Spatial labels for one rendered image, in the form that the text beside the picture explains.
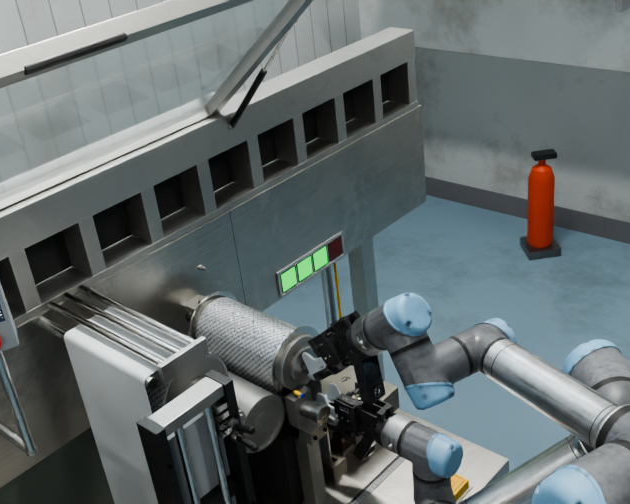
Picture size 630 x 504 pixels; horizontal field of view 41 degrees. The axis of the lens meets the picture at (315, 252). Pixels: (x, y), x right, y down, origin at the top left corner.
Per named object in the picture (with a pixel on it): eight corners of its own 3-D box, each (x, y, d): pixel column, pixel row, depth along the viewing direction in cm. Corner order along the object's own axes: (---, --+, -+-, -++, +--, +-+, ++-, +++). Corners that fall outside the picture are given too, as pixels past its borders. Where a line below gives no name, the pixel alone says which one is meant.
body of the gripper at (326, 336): (330, 324, 167) (363, 304, 157) (354, 360, 167) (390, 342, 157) (304, 343, 162) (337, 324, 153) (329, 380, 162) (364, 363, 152)
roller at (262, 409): (246, 464, 167) (237, 416, 161) (164, 415, 183) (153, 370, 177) (288, 429, 174) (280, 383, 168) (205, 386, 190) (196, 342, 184)
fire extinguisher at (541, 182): (572, 245, 444) (576, 147, 417) (550, 266, 429) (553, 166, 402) (530, 235, 458) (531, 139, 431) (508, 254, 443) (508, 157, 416)
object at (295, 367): (309, 339, 169) (322, 360, 174) (302, 336, 170) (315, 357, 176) (287, 369, 166) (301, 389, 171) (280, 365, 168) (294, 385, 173)
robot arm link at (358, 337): (404, 337, 154) (376, 359, 149) (389, 344, 157) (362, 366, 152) (380, 302, 154) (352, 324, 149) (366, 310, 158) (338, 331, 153)
